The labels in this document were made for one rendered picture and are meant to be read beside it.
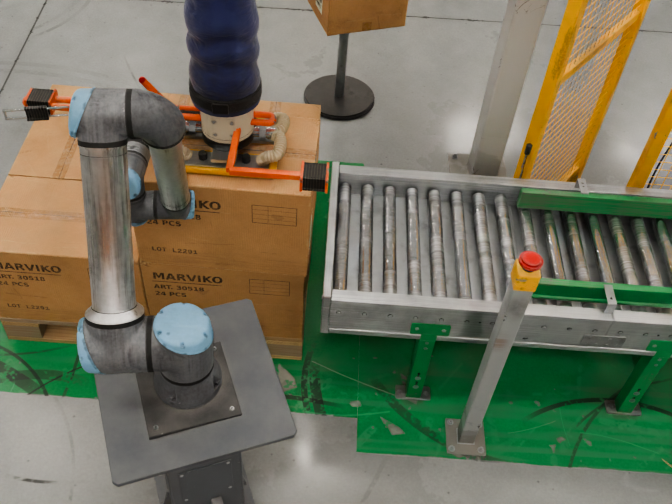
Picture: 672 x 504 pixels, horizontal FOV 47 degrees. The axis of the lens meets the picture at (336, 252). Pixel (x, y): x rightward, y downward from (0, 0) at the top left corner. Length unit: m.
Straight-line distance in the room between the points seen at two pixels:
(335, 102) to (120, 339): 2.63
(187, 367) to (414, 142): 2.45
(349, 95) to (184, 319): 2.62
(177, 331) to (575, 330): 1.45
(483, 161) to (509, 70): 0.54
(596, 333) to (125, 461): 1.64
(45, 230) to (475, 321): 1.59
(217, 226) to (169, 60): 2.26
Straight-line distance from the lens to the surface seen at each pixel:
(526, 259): 2.29
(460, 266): 2.89
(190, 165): 2.56
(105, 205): 1.95
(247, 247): 2.70
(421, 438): 3.08
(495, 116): 3.77
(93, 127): 1.91
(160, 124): 1.91
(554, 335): 2.87
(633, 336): 2.94
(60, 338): 3.37
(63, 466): 3.08
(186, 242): 2.73
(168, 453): 2.18
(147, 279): 2.93
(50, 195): 3.17
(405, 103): 4.49
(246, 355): 2.32
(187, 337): 2.03
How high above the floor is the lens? 2.66
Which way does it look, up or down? 48 degrees down
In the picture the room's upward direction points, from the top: 5 degrees clockwise
